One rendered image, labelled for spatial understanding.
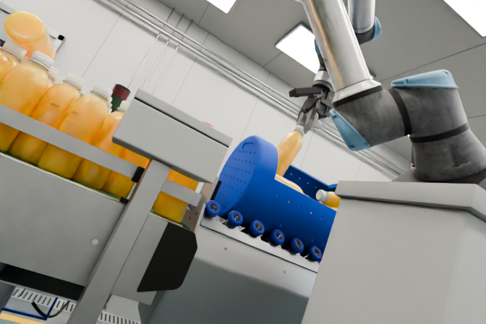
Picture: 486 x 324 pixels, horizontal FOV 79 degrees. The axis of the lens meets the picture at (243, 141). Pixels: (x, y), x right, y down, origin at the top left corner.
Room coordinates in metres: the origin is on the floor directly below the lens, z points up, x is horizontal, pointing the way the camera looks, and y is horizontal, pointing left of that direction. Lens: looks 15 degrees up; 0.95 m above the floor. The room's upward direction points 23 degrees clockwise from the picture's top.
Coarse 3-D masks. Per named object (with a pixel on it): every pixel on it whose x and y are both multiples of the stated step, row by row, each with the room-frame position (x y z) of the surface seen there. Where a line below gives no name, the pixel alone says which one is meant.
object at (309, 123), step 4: (308, 112) 0.98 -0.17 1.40; (308, 116) 0.97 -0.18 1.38; (316, 116) 0.97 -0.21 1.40; (308, 120) 0.96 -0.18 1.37; (312, 120) 0.96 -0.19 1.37; (316, 120) 0.97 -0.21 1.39; (308, 124) 0.96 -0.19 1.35; (312, 124) 0.97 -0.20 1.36; (316, 124) 0.97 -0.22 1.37; (320, 124) 0.98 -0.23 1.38; (304, 128) 0.97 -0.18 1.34; (308, 128) 0.96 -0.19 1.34; (316, 128) 0.98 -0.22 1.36; (304, 132) 0.97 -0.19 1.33
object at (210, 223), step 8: (208, 216) 0.83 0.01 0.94; (200, 224) 0.81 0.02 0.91; (208, 224) 0.82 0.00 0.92; (216, 224) 0.83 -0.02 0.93; (224, 224) 0.85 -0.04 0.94; (224, 232) 0.83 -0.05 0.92; (232, 232) 0.85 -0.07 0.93; (240, 232) 0.86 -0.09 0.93; (248, 232) 0.88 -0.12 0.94; (240, 240) 0.85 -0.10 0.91; (248, 240) 0.86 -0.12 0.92; (256, 240) 0.88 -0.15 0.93; (256, 248) 0.87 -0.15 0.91; (264, 248) 0.88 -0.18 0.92; (272, 248) 0.89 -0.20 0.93; (280, 248) 0.91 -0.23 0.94; (280, 256) 0.90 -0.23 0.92; (288, 256) 0.91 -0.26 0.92; (296, 256) 0.93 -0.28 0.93; (296, 264) 0.92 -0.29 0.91; (304, 264) 0.93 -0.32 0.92; (312, 264) 0.95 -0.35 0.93
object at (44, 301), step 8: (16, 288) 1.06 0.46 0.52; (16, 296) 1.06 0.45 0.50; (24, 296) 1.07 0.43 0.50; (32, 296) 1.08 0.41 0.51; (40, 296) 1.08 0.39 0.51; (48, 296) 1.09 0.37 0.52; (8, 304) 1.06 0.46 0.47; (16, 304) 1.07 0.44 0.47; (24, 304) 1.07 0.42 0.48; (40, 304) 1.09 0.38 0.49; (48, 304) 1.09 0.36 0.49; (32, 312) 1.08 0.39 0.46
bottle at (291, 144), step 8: (288, 136) 0.96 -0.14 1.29; (296, 136) 0.96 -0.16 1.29; (280, 144) 0.97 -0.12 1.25; (288, 144) 0.95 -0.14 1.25; (296, 144) 0.95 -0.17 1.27; (280, 152) 0.95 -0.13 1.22; (288, 152) 0.95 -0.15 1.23; (296, 152) 0.96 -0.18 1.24; (280, 160) 0.94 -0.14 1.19; (288, 160) 0.95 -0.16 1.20; (280, 168) 0.94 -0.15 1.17; (288, 168) 0.97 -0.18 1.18
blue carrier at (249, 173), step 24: (240, 144) 1.00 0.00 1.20; (264, 144) 0.86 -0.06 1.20; (240, 168) 0.92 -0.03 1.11; (264, 168) 0.82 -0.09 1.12; (240, 192) 0.86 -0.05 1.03; (264, 192) 0.84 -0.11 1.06; (288, 192) 0.86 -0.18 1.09; (312, 192) 1.17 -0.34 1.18; (264, 216) 0.88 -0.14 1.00; (288, 216) 0.88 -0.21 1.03; (312, 216) 0.90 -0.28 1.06; (288, 240) 0.96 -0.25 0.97; (312, 240) 0.95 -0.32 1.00
